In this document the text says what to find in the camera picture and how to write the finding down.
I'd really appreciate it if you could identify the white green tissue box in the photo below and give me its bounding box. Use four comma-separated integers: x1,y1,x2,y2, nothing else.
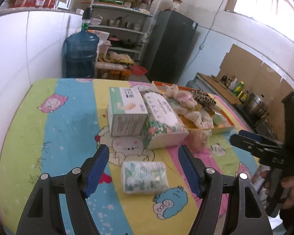
107,87,148,137

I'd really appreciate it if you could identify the colourful cartoon quilt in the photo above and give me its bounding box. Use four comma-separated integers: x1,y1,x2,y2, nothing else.
0,78,260,235

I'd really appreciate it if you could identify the green white tissue pack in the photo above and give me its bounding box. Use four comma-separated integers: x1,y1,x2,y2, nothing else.
120,161,169,194

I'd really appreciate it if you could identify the blue water jug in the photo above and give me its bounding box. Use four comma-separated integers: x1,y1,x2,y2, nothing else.
64,7,100,79

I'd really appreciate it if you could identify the leopard print plush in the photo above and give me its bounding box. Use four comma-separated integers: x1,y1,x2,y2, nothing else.
190,90,217,110

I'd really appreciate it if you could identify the orange cardboard tray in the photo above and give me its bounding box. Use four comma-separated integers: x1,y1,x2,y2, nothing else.
151,81,234,133

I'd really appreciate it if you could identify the person right hand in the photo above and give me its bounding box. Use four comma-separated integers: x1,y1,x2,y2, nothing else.
280,176,294,210

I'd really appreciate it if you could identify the black refrigerator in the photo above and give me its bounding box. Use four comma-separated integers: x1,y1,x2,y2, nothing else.
142,11,198,84

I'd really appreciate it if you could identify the grey metal shelf rack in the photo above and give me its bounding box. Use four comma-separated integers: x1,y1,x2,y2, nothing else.
89,0,161,62

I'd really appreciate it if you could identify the steel pot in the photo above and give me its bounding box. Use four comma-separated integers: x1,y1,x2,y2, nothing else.
244,92,268,117

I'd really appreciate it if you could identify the red plastic basin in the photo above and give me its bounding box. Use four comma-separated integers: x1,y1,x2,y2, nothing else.
131,65,148,76

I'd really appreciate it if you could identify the green item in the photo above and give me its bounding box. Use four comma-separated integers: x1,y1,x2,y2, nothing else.
212,111,226,126

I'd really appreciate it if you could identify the beige item in plastic bag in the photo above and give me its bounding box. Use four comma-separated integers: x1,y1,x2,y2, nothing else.
189,129,212,152

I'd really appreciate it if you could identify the white floral neck pillow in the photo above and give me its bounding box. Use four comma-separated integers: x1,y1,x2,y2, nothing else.
176,108,214,129

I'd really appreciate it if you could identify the green yellow bottle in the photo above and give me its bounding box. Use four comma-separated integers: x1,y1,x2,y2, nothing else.
233,81,244,97

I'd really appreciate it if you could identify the pink beige plush toy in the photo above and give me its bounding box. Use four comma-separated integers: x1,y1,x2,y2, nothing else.
165,84,198,110

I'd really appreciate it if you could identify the floral tissue box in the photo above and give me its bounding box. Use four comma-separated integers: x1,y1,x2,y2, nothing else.
141,91,189,150

